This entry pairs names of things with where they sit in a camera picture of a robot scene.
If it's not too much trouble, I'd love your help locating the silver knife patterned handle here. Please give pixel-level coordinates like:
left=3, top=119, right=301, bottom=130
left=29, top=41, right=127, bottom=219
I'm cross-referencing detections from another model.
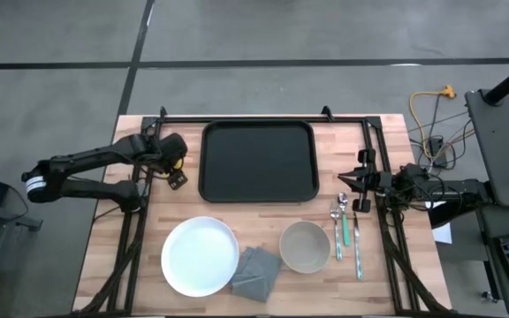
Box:
left=352, top=211, right=365, bottom=282

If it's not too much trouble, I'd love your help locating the black power adapter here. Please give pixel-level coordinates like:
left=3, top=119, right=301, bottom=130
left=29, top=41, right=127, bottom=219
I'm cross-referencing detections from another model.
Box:
left=426, top=135, right=448, bottom=169

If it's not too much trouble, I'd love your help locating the silver spoon teal handle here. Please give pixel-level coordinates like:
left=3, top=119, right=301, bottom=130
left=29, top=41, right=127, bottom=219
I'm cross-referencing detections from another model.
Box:
left=337, top=191, right=353, bottom=247

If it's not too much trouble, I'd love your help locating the white paper sheet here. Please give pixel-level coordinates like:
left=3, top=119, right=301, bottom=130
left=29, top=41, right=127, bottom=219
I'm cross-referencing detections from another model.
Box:
left=424, top=201, right=453, bottom=246

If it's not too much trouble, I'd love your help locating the white round plate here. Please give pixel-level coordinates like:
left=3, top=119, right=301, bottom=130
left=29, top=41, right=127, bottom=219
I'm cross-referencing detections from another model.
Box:
left=160, top=216, right=241, bottom=299

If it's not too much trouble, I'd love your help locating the dark grey desk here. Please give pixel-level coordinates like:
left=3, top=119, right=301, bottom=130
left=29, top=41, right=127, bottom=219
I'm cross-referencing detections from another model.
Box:
left=475, top=205, right=509, bottom=318
left=464, top=87, right=509, bottom=208

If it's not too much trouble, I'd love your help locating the beige ceramic bowl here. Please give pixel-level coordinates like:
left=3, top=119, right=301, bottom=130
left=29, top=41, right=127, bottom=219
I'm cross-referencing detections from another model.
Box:
left=278, top=220, right=332, bottom=275

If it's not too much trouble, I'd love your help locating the grey cloth napkin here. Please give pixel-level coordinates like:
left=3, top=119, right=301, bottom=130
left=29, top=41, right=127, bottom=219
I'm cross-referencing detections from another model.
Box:
left=230, top=246, right=283, bottom=304

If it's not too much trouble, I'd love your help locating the black plastic serving tray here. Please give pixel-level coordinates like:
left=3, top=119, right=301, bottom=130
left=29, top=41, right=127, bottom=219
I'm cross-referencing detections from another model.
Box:
left=197, top=118, right=321, bottom=204

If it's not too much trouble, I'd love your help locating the silver fork patterned handle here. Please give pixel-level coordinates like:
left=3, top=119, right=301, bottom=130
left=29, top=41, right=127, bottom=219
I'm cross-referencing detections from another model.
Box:
left=329, top=201, right=344, bottom=262

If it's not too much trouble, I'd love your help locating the yellow extension cable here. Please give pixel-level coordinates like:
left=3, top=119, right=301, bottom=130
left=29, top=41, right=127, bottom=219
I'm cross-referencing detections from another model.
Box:
left=408, top=84, right=458, bottom=151

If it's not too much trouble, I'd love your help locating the black metal table frame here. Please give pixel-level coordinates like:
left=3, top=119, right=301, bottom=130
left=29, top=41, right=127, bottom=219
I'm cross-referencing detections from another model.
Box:
left=71, top=105, right=454, bottom=318

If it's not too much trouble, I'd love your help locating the yellow mug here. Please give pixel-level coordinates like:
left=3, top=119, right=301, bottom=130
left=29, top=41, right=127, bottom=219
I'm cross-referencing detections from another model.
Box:
left=160, top=156, right=185, bottom=178

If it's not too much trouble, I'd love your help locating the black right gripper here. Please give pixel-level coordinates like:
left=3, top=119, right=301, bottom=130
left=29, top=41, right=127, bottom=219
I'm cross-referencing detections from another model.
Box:
left=337, top=148, right=395, bottom=214

